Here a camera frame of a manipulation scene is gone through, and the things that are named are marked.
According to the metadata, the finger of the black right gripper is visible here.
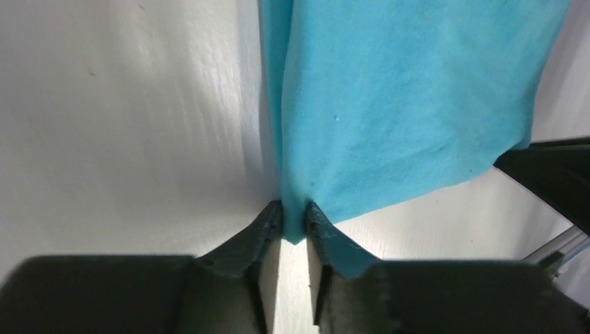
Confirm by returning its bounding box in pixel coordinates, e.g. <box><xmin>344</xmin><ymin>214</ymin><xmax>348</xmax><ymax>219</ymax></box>
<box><xmin>494</xmin><ymin>136</ymin><xmax>589</xmax><ymax>221</ymax></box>

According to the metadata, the cyan t-shirt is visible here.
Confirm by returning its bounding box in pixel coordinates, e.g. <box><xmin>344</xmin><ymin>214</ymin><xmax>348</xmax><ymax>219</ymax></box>
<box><xmin>260</xmin><ymin>1</ymin><xmax>571</xmax><ymax>244</ymax></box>

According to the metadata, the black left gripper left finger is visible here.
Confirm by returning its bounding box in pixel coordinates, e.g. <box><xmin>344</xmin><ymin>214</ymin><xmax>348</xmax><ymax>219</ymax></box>
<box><xmin>1</xmin><ymin>200</ymin><xmax>282</xmax><ymax>333</ymax></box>

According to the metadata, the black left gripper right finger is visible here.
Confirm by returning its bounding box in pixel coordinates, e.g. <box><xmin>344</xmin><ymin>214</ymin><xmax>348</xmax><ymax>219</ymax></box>
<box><xmin>305</xmin><ymin>203</ymin><xmax>589</xmax><ymax>333</ymax></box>

